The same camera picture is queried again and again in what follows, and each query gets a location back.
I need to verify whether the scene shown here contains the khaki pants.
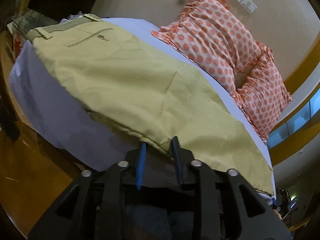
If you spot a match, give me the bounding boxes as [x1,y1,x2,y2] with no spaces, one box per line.
[27,15,274,196]

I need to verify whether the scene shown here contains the white bed sheet mattress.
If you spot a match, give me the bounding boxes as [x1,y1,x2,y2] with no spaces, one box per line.
[8,17,277,205]

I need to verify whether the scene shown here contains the right polka dot pillow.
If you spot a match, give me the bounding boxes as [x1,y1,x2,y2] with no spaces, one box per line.
[238,42,292,141]

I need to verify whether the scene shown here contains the polka dot pillow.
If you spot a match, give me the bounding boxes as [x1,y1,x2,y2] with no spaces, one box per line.
[238,42,292,141]
[152,0,263,101]

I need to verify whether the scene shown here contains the left polka dot pillow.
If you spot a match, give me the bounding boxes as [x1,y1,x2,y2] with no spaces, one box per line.
[152,0,263,101]

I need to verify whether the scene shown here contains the glass side table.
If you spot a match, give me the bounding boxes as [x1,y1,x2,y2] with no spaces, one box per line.
[7,9,58,44]

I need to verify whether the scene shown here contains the window with wooden frame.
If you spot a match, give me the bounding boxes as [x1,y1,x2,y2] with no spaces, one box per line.
[269,38,319,166]

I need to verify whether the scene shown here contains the white wall switch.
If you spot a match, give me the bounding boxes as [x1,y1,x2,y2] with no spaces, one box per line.
[241,0,258,14]

